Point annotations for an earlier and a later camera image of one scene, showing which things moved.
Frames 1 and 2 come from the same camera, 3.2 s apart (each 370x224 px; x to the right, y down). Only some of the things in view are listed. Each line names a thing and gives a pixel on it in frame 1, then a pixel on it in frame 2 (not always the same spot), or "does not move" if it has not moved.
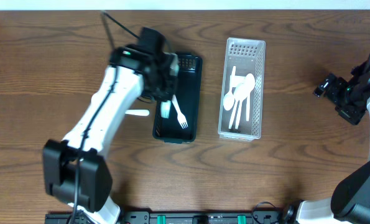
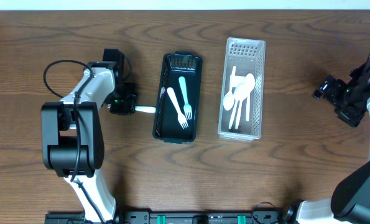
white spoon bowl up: (238, 94) does not move
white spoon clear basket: (249, 84) does not move
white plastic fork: (180, 116) does not move
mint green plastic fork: (165, 108) to (187, 108)
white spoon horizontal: (240, 93) does not move
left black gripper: (165, 90) to (130, 104)
